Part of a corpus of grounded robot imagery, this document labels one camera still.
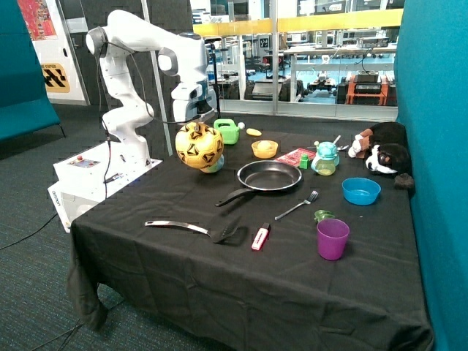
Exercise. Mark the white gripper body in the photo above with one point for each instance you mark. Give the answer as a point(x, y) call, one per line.
point(193, 101)

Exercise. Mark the yellow black soccer ball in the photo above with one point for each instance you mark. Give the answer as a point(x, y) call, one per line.
point(199, 149)

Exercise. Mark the small orange yellow ball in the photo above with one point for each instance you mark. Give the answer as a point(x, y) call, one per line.
point(264, 145)

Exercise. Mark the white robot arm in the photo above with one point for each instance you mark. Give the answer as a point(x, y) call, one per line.
point(183, 55)

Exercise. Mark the green toy watering can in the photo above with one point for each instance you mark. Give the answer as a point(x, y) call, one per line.
point(229, 130)

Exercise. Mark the pastel plush ball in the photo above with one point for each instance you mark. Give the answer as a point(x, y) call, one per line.
point(215, 167)

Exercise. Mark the yellow toy lemon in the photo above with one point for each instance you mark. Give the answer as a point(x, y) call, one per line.
point(253, 132)

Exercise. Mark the yellow plastic bowl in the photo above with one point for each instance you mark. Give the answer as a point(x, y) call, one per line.
point(265, 155)

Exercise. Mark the black frying pan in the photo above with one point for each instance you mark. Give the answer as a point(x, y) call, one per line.
point(264, 176)

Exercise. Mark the red patterned card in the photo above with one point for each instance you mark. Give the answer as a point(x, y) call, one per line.
point(294, 157)

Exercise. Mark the black slotted spatula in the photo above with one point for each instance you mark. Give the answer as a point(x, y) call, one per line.
point(216, 236)

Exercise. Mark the green building block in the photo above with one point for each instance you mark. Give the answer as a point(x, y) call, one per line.
point(304, 162)

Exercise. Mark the white robot control box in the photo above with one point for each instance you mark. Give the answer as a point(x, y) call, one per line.
point(88, 178)

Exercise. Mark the teal baby sippy cup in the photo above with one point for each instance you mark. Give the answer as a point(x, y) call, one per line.
point(326, 159)

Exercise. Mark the silver fork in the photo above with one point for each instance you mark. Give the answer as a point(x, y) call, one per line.
point(309, 200)

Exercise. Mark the yellow black sign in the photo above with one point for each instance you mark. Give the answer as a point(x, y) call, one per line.
point(55, 78)

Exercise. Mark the green toy pepper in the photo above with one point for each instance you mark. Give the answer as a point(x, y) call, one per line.
point(320, 215)

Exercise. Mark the black tablecloth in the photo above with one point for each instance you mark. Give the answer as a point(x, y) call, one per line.
point(283, 297)

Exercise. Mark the teal sofa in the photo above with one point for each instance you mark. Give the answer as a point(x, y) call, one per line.
point(25, 106)

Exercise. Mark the purple plastic cup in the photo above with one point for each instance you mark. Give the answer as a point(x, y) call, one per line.
point(332, 235)

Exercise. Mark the blue plastic bowl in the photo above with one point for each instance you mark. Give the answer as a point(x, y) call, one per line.
point(360, 191)

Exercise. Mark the red poster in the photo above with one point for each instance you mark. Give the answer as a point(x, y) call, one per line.
point(37, 19)

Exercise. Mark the plush dog toy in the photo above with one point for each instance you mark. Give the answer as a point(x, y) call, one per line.
point(385, 151)

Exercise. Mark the teal partition wall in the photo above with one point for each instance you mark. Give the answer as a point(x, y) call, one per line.
point(431, 81)

